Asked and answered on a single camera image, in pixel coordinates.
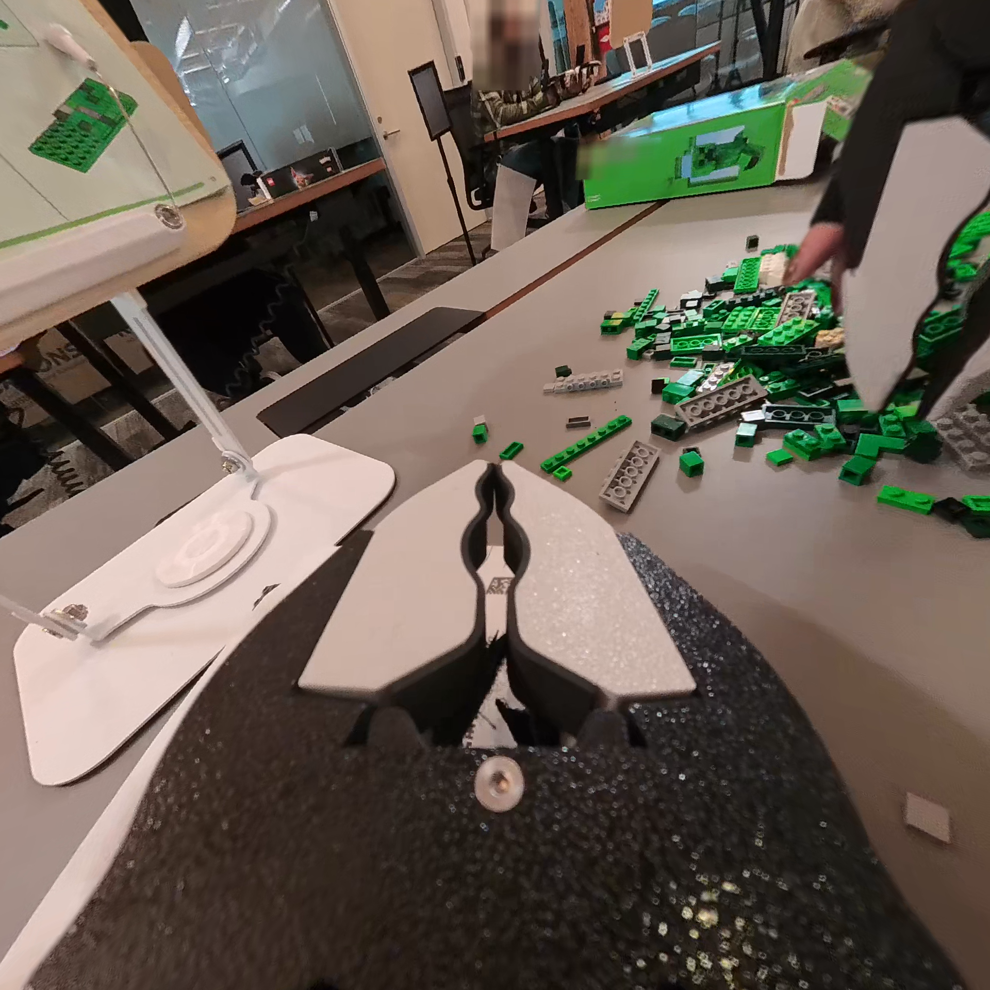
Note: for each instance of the beige fuzzy garment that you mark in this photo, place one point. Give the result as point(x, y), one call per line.
point(835, 31)

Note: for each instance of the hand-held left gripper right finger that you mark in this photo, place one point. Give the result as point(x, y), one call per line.
point(595, 611)

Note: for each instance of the tan cardboard piece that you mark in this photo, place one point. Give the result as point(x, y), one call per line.
point(626, 15)

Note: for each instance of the another person's forearm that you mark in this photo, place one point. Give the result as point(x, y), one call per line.
point(889, 93)

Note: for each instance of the black office chair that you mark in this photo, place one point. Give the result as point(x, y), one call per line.
point(468, 139)

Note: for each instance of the long green plate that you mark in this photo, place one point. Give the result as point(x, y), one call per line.
point(588, 442)

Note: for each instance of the grey holed plate brick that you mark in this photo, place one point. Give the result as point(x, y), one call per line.
point(723, 402)
point(630, 476)

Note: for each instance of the wooden top table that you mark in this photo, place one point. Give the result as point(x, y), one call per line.
point(325, 185)
point(665, 73)

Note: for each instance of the beige book stand board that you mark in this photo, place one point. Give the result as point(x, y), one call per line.
point(216, 228)

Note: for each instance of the grey desk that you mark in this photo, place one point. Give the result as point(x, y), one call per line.
point(773, 580)

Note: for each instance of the black floor sign stand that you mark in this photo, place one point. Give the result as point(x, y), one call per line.
point(429, 100)

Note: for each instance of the tan round toy piece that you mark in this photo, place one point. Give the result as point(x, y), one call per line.
point(830, 339)

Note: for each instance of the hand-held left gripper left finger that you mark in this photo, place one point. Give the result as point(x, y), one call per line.
point(387, 603)

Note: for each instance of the pile of green toy bricks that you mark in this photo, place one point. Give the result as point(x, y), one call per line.
point(789, 332)

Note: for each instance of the grey square tile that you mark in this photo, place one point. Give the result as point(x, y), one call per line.
point(928, 818)

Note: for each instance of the building instruction sheet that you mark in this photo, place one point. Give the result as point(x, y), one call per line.
point(77, 170)

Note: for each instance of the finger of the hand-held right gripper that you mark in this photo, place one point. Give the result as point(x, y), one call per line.
point(905, 247)
point(967, 348)

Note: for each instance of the long grey holed plate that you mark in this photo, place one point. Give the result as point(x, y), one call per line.
point(588, 381)

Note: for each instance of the white flat board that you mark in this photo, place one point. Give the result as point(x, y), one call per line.
point(66, 874)

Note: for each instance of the green cardboard box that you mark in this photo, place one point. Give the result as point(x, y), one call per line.
point(742, 116)

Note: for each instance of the white panel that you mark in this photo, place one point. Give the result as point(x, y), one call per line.
point(512, 205)

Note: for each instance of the large grey studded brick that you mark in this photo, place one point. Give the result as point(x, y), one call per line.
point(967, 441)

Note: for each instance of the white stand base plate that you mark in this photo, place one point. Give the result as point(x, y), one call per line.
point(116, 696)

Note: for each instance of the dark printed box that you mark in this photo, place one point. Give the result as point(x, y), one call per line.
point(274, 185)

